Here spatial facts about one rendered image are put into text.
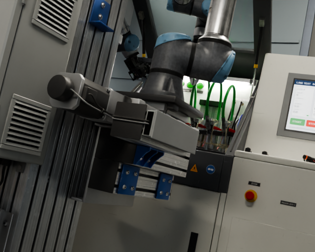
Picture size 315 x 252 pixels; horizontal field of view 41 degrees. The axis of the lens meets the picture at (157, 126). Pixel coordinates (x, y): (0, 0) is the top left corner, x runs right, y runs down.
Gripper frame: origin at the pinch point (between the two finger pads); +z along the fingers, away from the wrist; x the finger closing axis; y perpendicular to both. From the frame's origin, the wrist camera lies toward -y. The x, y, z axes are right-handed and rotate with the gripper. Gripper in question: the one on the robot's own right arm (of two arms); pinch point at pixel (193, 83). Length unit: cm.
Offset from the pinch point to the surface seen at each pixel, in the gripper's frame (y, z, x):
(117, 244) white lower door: -3, 78, -22
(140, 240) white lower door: -3, 73, -11
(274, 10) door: -208, -134, -2
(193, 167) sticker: -3.1, 37.0, 6.5
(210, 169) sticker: -3.1, 36.7, 14.0
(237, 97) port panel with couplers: -57, -10, 9
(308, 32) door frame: -205, -113, 32
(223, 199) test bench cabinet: -3, 48, 22
